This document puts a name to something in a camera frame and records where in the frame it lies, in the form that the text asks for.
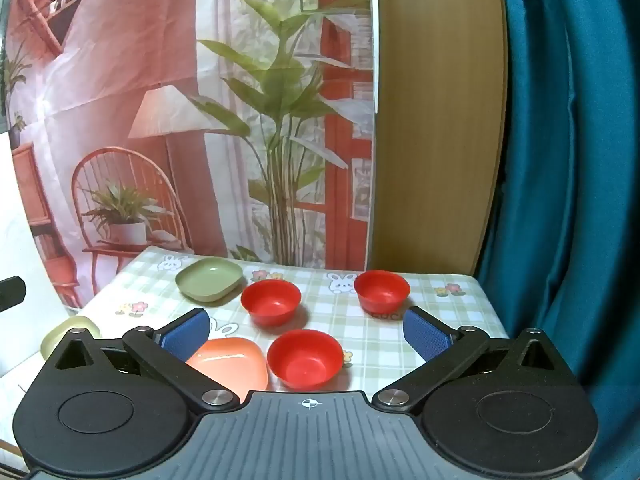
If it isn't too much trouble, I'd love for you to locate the pale green plate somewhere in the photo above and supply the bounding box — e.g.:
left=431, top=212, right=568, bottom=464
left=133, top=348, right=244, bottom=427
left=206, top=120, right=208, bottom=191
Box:
left=40, top=316, right=102, bottom=361

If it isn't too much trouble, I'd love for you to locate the printed wall cloth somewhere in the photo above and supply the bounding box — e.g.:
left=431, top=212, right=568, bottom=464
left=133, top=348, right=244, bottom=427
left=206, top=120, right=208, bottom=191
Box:
left=0, top=0, right=377, bottom=311

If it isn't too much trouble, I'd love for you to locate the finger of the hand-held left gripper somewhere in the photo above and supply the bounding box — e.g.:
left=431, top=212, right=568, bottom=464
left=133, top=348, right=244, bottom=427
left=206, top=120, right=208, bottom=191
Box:
left=0, top=276, right=27, bottom=312

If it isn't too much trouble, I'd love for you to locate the red bowl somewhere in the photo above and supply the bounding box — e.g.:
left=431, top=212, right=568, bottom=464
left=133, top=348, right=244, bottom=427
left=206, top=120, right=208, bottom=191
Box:
left=266, top=329, right=345, bottom=390
left=354, top=270, right=411, bottom=315
left=240, top=280, right=302, bottom=326

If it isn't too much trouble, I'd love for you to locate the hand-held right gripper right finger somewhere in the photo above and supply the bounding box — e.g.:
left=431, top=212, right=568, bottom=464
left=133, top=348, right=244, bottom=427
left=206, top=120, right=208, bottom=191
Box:
left=372, top=306, right=576, bottom=408

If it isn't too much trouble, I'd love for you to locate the wooden board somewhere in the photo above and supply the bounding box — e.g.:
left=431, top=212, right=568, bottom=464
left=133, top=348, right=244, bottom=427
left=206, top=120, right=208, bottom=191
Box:
left=367, top=0, right=511, bottom=277

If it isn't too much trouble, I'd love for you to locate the teal curtain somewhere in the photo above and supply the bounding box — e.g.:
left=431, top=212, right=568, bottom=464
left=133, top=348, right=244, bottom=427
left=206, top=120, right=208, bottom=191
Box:
left=475, top=0, right=640, bottom=480

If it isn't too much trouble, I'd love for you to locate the orange plate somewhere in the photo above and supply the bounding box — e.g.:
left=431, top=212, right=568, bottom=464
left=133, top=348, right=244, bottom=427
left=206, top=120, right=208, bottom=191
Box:
left=185, top=337, right=269, bottom=403

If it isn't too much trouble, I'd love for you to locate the green checked tablecloth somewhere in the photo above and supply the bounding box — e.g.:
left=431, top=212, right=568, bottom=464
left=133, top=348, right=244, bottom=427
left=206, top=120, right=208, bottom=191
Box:
left=80, top=247, right=511, bottom=406

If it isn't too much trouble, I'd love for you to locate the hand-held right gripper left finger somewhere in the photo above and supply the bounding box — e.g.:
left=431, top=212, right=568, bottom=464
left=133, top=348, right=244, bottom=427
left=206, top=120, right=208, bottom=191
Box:
left=31, top=307, right=242, bottom=408

